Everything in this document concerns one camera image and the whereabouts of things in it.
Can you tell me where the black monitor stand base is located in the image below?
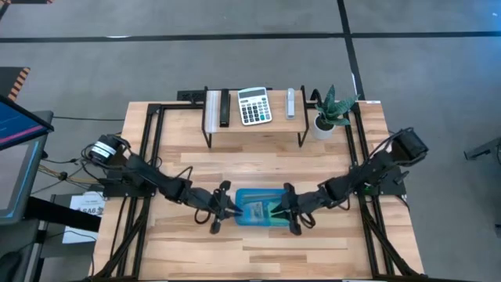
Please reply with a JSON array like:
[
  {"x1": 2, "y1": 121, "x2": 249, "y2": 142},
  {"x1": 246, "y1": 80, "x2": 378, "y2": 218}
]
[{"x1": 0, "y1": 195, "x2": 103, "y2": 282}]

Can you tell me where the hazard striped floor plate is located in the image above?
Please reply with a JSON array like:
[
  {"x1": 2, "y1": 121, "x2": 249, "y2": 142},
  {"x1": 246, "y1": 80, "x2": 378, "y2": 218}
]
[{"x1": 0, "y1": 66, "x2": 31, "y2": 103}]

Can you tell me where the blue plastic pencil case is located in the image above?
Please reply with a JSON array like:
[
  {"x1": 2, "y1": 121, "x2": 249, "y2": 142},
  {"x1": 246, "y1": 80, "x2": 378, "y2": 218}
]
[{"x1": 234, "y1": 188, "x2": 290, "y2": 228}]

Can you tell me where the black power strip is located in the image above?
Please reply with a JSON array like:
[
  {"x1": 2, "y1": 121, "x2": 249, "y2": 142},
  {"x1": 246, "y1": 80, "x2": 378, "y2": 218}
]
[{"x1": 176, "y1": 89, "x2": 205, "y2": 104}]

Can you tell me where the grey desk calculator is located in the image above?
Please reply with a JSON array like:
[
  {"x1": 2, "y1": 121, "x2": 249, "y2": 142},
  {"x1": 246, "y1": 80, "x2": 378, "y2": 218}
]
[{"x1": 237, "y1": 86, "x2": 273, "y2": 127}]

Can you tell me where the black floor cable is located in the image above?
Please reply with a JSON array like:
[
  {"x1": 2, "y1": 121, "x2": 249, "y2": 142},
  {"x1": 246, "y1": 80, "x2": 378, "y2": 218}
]
[{"x1": 52, "y1": 115, "x2": 125, "y2": 122}]

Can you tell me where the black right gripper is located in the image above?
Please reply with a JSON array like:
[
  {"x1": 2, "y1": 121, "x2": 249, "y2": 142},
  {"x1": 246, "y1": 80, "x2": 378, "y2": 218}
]
[{"x1": 269, "y1": 182, "x2": 330, "y2": 237}]

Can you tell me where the dark computer screen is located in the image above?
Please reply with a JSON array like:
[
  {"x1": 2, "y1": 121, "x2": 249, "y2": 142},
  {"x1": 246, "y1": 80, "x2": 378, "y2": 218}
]
[{"x1": 0, "y1": 93, "x2": 55, "y2": 152}]

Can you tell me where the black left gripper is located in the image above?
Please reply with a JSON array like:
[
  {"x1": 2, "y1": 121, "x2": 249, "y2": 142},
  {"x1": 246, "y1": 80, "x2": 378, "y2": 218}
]
[{"x1": 190, "y1": 179, "x2": 245, "y2": 236}]

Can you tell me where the black aluminium table frame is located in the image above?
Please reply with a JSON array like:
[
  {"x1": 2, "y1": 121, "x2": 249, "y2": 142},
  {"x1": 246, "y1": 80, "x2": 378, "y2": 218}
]
[{"x1": 92, "y1": 88, "x2": 427, "y2": 281}]

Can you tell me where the grey stand leg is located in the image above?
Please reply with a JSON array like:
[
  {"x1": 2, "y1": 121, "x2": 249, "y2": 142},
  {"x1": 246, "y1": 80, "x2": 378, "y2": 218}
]
[{"x1": 463, "y1": 136, "x2": 501, "y2": 161}]

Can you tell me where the black stapler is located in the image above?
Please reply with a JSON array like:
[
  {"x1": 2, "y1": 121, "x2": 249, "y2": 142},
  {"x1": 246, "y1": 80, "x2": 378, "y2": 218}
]
[{"x1": 218, "y1": 88, "x2": 231, "y2": 128}]

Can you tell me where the white printed paper sheet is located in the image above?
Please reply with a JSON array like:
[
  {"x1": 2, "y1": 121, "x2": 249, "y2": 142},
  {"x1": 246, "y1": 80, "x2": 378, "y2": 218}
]
[{"x1": 61, "y1": 190, "x2": 107, "y2": 245}]

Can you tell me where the wooden shelf riser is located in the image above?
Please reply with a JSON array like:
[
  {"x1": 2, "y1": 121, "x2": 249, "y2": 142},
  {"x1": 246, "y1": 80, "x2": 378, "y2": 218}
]
[{"x1": 200, "y1": 85, "x2": 310, "y2": 149}]

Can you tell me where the potted plant in white pot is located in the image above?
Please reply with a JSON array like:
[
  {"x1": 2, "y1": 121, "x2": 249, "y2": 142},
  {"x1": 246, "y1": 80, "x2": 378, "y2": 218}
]
[{"x1": 311, "y1": 84, "x2": 360, "y2": 141}]

